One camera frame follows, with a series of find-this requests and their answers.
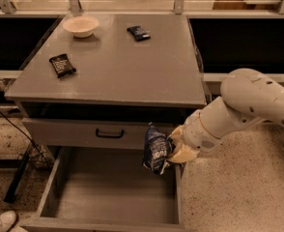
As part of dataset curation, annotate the small dark blue snack pack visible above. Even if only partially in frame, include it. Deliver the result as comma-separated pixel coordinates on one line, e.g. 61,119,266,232
127,26,151,42

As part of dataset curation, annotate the white bowl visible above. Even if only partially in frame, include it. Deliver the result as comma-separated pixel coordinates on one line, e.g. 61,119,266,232
63,15,99,38

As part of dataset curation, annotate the closed grey drawer front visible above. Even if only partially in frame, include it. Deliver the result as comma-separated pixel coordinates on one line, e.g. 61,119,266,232
21,117,200,152

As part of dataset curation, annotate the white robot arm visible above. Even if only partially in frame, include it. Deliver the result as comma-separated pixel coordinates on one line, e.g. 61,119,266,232
167,69,284,163

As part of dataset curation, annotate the black cable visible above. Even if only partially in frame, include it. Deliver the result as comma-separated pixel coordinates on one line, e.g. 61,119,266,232
0,102,54,169

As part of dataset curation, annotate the black snack packet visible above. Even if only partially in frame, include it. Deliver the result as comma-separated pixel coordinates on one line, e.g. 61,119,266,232
49,53,76,78

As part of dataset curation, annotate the white shoe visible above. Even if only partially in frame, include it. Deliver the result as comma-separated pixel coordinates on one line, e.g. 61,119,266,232
0,211,17,232

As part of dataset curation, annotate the grey drawer cabinet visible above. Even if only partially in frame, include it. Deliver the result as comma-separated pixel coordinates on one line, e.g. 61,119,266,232
4,13,208,179

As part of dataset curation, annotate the blue chip bag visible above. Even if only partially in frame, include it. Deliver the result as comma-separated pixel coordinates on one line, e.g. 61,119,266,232
143,123,173,175

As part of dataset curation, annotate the black drawer handle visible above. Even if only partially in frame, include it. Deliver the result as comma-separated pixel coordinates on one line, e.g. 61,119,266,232
95,129,125,139

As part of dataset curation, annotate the open grey bottom drawer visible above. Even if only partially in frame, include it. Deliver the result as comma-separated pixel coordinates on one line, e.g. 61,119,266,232
21,147,185,232

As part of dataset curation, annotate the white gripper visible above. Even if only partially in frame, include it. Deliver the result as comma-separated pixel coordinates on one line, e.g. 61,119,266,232
167,109,222,163

